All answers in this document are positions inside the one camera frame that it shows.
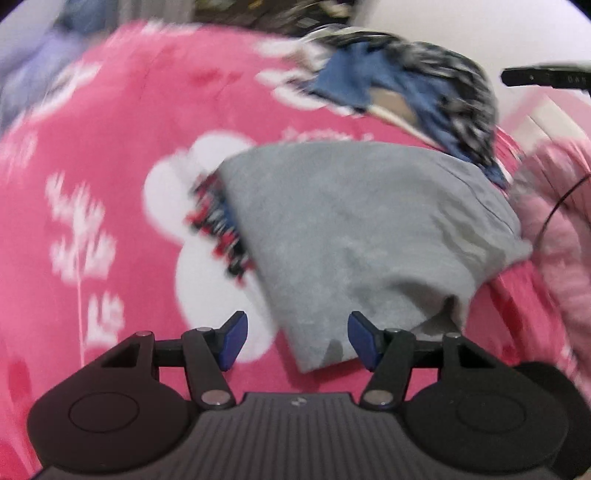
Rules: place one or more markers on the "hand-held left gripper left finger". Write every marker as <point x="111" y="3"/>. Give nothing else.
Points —
<point x="233" y="340"/>

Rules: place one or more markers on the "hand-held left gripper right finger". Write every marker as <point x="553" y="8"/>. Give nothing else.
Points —
<point x="362" y="340"/>

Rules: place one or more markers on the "grey sweatshirt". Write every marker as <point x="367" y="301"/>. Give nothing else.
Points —
<point x="360" y="230"/>

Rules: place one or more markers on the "pink headboard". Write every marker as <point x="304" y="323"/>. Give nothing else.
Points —
<point x="549" y="115"/>

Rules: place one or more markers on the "dark plaid shirt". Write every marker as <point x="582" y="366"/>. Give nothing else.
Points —
<point x="461" y="78"/>

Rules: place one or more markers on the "blue jeans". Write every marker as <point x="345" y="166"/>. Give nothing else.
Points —
<point x="351" y="74"/>

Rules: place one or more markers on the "pink floral blanket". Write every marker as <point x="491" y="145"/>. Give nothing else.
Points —
<point x="115" y="138"/>

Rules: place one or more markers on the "lavender puffer jacket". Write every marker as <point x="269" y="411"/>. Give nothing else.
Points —
<point x="37" y="74"/>

